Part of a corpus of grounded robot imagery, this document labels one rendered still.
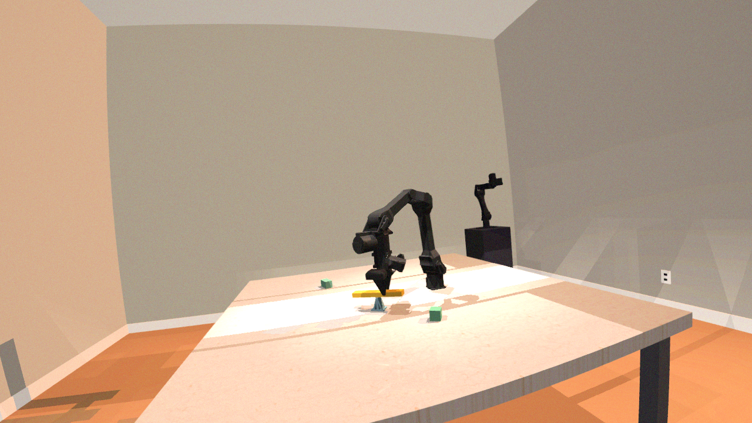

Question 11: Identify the yellow bar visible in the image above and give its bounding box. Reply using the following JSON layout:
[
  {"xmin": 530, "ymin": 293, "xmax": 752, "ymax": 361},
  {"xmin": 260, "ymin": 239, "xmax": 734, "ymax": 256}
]
[{"xmin": 352, "ymin": 289, "xmax": 404, "ymax": 298}]

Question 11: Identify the green cube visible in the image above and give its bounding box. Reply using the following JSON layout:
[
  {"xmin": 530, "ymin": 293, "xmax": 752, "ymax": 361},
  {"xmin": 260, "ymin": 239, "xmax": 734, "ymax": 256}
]
[{"xmin": 429, "ymin": 307, "xmax": 442, "ymax": 322}]

